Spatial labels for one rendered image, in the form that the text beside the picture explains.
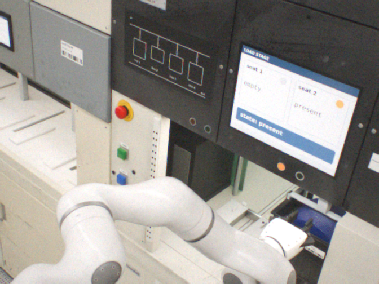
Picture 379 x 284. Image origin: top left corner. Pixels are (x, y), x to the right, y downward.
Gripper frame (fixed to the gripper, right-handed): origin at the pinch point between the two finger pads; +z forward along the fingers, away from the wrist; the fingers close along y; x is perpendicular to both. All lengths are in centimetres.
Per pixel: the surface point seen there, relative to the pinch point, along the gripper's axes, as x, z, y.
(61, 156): -33, 1, -105
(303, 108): 40.5, -14.5, -0.7
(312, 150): 31.8, -14.6, 3.8
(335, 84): 48, -15, 5
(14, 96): -34, 18, -163
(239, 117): 31.5, -14.4, -15.8
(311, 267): -18.1, 5.2, 4.8
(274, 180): -32, 52, -34
